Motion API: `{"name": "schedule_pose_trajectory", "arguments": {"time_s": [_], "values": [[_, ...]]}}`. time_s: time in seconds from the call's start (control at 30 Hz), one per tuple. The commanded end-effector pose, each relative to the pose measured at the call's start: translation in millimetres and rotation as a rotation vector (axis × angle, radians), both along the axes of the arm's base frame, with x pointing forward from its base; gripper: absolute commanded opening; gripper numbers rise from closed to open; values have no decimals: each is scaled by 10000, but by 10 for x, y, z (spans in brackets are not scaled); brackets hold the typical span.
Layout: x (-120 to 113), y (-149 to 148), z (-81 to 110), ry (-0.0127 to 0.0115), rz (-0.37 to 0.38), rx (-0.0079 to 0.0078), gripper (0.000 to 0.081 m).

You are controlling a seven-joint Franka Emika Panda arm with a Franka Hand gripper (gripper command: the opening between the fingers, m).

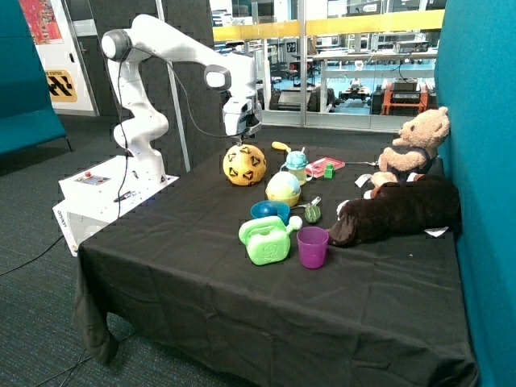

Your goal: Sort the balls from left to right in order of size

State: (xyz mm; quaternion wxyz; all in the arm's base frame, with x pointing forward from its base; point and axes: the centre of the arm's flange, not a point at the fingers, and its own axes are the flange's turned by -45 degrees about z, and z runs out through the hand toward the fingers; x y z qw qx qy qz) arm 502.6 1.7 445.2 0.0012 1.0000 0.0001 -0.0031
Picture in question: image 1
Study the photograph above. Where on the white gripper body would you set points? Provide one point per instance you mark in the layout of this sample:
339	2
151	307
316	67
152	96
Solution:
242	116

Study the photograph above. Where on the pastel plush ball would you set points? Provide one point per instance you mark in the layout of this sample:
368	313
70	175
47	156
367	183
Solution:
283	185

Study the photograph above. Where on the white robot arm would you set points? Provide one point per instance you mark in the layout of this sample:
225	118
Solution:
149	36

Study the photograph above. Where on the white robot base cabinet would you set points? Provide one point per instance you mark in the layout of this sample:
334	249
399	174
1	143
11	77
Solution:
98	196

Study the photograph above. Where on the yellow black soccer ball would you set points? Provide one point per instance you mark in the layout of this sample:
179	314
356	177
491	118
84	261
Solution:
244	165

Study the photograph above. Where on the teal sippy cup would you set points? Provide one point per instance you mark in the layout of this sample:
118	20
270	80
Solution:
297	164

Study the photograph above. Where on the blue plastic bowl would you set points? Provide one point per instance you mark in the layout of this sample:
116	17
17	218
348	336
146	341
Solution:
271	208

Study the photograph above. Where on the red book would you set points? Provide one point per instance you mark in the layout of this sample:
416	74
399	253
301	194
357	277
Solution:
317	168

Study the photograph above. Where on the yellow plastic bowl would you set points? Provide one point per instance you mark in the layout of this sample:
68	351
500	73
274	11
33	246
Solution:
290	200

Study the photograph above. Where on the green toy block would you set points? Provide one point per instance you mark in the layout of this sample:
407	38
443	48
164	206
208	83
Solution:
329	171

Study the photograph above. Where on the metal spoon near bowl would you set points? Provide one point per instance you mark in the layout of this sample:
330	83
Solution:
313	202

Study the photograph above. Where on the green toy vegetable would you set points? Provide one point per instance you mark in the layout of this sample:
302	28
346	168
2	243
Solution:
312	213

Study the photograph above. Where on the green toy watering can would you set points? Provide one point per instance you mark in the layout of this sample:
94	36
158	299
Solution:
267	240

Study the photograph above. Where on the purple plastic cup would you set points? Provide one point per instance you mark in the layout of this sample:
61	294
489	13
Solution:
312	246

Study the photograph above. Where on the metal spoon near bear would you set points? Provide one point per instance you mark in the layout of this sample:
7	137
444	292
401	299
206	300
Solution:
373	164

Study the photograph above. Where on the black tablecloth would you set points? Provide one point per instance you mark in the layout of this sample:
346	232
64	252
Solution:
386	313

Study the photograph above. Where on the dark brown plush toy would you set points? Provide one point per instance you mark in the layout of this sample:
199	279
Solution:
397	209

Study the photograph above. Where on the orange black wheeled robot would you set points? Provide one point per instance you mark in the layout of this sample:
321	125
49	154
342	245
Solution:
404	97

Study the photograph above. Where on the tan teddy bear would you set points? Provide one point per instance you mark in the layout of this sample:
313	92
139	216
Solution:
414	153

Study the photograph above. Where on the yellow black sign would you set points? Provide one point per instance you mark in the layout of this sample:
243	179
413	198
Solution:
60	85

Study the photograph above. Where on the white lab table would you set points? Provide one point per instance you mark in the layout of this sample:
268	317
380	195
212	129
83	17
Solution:
348	79

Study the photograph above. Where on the teal sofa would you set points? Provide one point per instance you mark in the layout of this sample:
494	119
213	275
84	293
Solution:
27	116

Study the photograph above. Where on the red poster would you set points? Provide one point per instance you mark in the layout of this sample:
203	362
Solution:
41	20

